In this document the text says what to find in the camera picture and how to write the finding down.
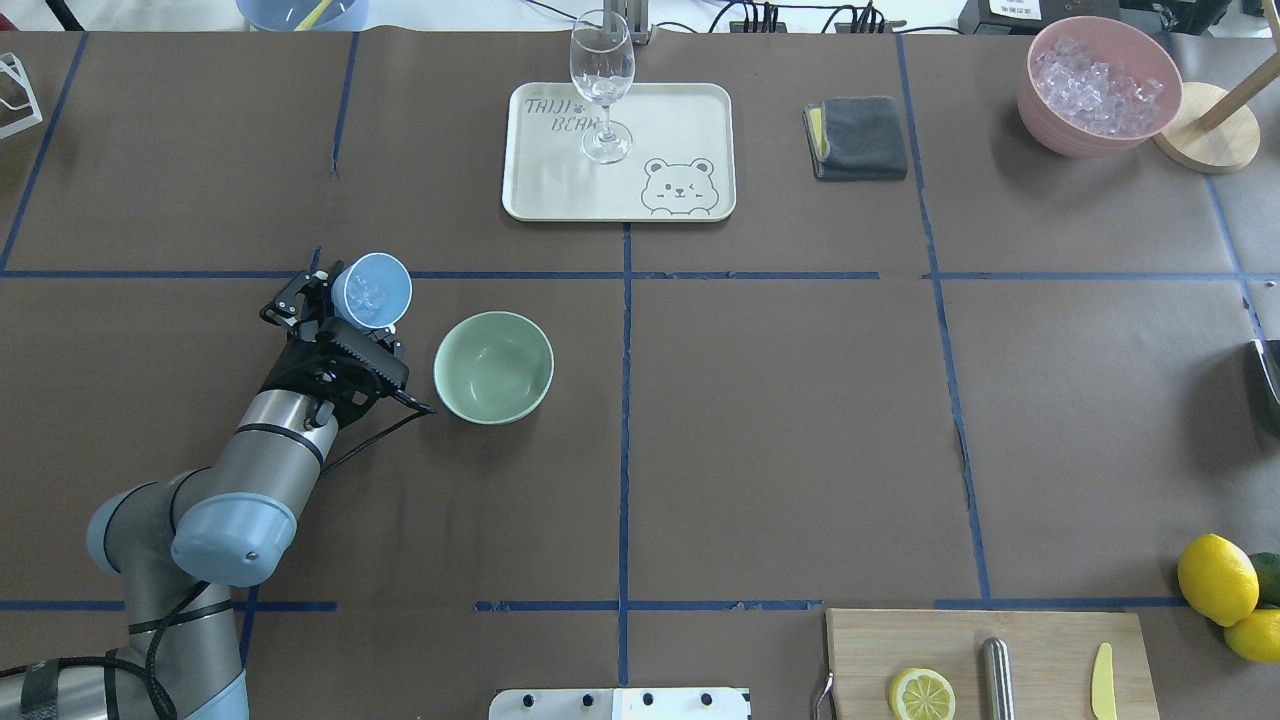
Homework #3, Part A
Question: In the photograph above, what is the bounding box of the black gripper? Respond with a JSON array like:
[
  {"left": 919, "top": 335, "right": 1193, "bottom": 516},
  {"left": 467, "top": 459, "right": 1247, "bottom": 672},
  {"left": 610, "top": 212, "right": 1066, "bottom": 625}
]
[{"left": 259, "top": 272, "right": 410, "bottom": 427}]

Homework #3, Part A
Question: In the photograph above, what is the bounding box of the yellow lemon back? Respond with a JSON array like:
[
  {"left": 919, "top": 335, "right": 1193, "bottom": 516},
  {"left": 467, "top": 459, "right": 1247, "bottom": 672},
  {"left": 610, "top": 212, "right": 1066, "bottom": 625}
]
[{"left": 1222, "top": 609, "right": 1280, "bottom": 664}]

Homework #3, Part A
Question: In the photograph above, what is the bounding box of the steel muddler black tip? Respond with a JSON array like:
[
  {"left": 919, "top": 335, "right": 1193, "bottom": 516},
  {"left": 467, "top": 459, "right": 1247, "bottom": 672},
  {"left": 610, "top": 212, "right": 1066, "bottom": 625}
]
[{"left": 982, "top": 637, "right": 1016, "bottom": 719}]

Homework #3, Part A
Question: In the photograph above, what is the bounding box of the light blue cup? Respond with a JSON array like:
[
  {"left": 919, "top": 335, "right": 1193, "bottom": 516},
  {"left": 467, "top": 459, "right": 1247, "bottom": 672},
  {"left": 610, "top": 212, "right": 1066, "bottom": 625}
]
[{"left": 330, "top": 252, "right": 413, "bottom": 331}]

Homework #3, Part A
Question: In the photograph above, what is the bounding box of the clear wine glass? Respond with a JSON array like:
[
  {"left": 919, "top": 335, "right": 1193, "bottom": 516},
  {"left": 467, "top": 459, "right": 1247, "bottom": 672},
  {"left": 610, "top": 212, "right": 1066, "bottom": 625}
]
[{"left": 570, "top": 9, "right": 635, "bottom": 165}]

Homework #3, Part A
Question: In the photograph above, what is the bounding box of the half lemon slice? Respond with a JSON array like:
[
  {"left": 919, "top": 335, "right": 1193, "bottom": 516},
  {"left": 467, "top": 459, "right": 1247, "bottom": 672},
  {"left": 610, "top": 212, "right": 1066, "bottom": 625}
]
[{"left": 886, "top": 667, "right": 957, "bottom": 719}]

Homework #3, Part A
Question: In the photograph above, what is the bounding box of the white wire cup rack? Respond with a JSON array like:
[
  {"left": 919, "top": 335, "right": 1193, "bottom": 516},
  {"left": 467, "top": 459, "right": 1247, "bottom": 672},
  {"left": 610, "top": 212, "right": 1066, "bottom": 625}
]
[{"left": 1, "top": 53, "right": 44, "bottom": 140}]

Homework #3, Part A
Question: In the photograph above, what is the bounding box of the yellow plastic knife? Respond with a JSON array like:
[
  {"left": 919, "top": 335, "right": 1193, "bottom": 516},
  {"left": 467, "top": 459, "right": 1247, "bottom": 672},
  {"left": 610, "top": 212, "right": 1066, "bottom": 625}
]
[{"left": 1091, "top": 642, "right": 1117, "bottom": 720}]

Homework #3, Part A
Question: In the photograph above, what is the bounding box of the green avocado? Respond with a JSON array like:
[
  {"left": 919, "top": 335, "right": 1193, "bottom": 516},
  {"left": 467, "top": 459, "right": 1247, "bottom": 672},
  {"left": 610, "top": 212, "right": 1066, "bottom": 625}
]
[{"left": 1248, "top": 552, "right": 1280, "bottom": 609}]

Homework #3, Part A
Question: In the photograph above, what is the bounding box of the wooden cutting board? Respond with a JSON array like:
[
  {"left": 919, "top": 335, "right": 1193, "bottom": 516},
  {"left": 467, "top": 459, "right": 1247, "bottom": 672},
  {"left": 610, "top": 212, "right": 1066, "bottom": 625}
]
[{"left": 826, "top": 609, "right": 1160, "bottom": 719}]

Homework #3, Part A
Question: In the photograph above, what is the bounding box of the yellow lemon front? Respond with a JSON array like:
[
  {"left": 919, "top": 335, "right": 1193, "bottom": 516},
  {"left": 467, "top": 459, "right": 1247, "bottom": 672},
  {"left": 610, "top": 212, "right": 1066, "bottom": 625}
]
[{"left": 1176, "top": 533, "right": 1260, "bottom": 628}]

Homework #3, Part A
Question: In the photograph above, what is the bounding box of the yellow lemon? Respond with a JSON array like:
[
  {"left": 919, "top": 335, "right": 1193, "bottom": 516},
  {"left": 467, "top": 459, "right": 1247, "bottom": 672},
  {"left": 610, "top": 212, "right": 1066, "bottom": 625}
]
[
  {"left": 1176, "top": 533, "right": 1260, "bottom": 628},
  {"left": 1222, "top": 609, "right": 1280, "bottom": 664}
]

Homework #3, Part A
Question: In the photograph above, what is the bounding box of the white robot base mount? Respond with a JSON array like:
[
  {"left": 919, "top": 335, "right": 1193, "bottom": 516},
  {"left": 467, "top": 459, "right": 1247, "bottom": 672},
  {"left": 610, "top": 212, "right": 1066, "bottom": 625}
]
[{"left": 488, "top": 685, "right": 753, "bottom": 719}]

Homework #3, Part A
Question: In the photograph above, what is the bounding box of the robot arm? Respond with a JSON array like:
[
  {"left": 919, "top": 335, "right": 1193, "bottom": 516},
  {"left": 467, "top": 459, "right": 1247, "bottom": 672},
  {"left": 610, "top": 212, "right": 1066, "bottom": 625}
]
[{"left": 3, "top": 263, "right": 413, "bottom": 719}]

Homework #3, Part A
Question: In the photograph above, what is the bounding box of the wooden round stand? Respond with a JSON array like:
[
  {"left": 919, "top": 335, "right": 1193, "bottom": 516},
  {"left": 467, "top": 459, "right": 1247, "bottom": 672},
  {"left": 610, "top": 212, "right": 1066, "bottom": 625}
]
[{"left": 1155, "top": 53, "right": 1279, "bottom": 174}]

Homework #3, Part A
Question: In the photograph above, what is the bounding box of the pink bowl of ice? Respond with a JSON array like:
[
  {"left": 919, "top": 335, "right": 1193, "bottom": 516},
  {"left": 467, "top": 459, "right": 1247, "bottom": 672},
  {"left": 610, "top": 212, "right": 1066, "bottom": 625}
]
[{"left": 1018, "top": 15, "right": 1183, "bottom": 158}]

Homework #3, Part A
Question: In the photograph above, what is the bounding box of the cream bear tray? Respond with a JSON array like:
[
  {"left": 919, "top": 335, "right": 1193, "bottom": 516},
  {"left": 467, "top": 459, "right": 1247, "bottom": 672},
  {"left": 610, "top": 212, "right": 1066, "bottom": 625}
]
[{"left": 500, "top": 82, "right": 737, "bottom": 223}]

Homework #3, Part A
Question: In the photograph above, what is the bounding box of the blue bowl with fork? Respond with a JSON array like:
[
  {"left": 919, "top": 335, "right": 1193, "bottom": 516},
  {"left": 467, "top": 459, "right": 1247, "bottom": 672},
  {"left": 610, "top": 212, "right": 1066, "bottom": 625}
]
[{"left": 236, "top": 1, "right": 370, "bottom": 32}]

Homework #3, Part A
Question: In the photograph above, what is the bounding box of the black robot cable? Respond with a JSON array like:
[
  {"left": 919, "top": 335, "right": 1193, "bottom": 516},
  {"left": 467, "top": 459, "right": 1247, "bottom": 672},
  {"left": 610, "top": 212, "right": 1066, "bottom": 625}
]
[{"left": 0, "top": 388, "right": 438, "bottom": 720}]

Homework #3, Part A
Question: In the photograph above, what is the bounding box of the green bowl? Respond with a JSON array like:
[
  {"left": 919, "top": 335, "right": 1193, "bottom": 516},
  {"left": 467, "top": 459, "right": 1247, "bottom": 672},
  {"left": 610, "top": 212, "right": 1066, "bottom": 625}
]
[{"left": 433, "top": 311, "right": 556, "bottom": 427}]

